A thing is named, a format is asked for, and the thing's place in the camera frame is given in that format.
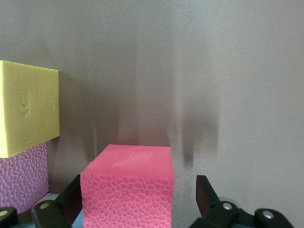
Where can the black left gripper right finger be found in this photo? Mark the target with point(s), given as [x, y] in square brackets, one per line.
[209, 204]

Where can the blue foam cube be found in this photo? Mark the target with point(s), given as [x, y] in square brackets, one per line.
[77, 223]

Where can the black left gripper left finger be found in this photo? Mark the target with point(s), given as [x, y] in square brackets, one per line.
[54, 213]

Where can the red foam cube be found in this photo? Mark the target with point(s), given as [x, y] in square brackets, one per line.
[128, 185]

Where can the yellow foam cube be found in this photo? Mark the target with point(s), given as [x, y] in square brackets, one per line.
[28, 107]

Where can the pink foam cube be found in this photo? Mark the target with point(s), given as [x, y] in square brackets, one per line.
[21, 180]

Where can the brown table mat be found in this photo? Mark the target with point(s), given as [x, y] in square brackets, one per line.
[190, 71]

